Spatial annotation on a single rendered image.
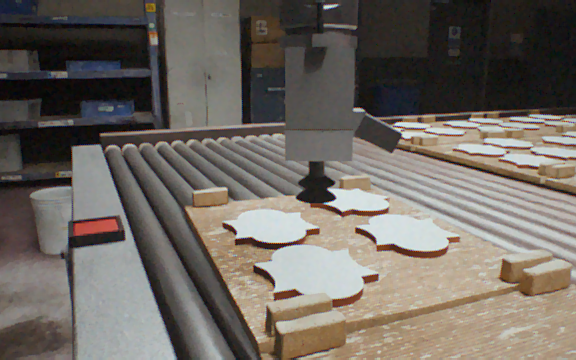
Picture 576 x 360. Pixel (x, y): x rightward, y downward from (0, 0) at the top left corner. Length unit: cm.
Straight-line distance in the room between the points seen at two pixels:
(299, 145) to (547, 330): 27
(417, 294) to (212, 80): 475
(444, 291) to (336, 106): 22
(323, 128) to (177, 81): 469
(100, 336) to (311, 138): 27
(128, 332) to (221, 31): 480
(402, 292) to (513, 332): 11
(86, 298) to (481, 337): 40
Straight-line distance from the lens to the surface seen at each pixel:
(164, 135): 154
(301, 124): 43
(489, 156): 125
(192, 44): 511
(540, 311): 51
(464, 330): 45
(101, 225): 74
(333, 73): 43
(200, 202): 76
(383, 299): 48
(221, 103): 518
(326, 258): 54
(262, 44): 544
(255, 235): 61
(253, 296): 48
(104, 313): 52
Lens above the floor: 116
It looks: 14 degrees down
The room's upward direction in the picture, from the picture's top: straight up
